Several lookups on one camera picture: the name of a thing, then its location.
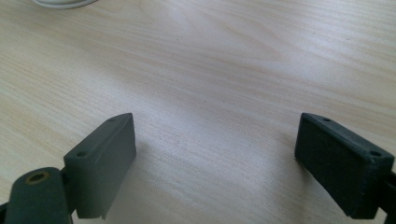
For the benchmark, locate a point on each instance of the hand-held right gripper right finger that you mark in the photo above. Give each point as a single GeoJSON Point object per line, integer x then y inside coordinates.
{"type": "Point", "coordinates": [339, 168]}

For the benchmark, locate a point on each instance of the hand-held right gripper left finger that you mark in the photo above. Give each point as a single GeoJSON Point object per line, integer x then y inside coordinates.
{"type": "Point", "coordinates": [99, 168]}

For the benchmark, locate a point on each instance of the white round plate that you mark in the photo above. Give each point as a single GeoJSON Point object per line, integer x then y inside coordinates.
{"type": "Point", "coordinates": [63, 3]}

